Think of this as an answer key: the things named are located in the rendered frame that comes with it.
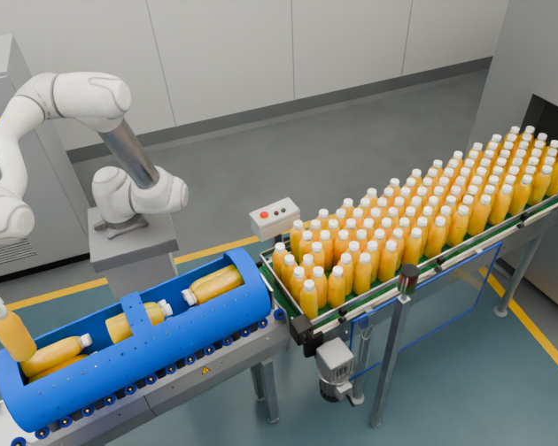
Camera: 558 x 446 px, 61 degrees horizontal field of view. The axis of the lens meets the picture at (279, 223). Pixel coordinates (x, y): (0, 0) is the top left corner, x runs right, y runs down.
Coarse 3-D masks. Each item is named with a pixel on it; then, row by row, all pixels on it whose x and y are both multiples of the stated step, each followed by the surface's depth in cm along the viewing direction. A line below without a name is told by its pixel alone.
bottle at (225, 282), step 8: (232, 272) 171; (216, 280) 168; (224, 280) 168; (232, 280) 169; (240, 280) 170; (200, 288) 166; (208, 288) 166; (216, 288) 167; (224, 288) 168; (232, 288) 170; (192, 296) 166; (200, 296) 166; (208, 296) 166; (216, 296) 168
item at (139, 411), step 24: (264, 336) 186; (288, 336) 192; (216, 360) 179; (240, 360) 185; (144, 384) 171; (168, 384) 173; (192, 384) 178; (216, 384) 200; (0, 408) 167; (96, 408) 165; (120, 408) 167; (144, 408) 172; (168, 408) 191; (0, 432) 161; (24, 432) 160; (72, 432) 162; (96, 432) 166; (120, 432) 183
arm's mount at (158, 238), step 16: (96, 208) 219; (160, 224) 208; (96, 240) 204; (112, 240) 203; (128, 240) 203; (144, 240) 202; (160, 240) 201; (176, 240) 206; (96, 256) 197; (112, 256) 196; (128, 256) 199; (144, 256) 202; (96, 272) 199
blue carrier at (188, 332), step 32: (224, 256) 182; (160, 288) 178; (256, 288) 166; (96, 320) 171; (128, 320) 154; (192, 320) 159; (224, 320) 164; (256, 320) 174; (0, 352) 150; (128, 352) 152; (160, 352) 156; (192, 352) 166; (0, 384) 141; (32, 384) 143; (64, 384) 145; (96, 384) 150; (128, 384) 160; (32, 416) 144; (64, 416) 153
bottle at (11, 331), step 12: (12, 312) 133; (0, 324) 130; (12, 324) 132; (0, 336) 132; (12, 336) 133; (24, 336) 137; (12, 348) 136; (24, 348) 138; (36, 348) 144; (24, 360) 140
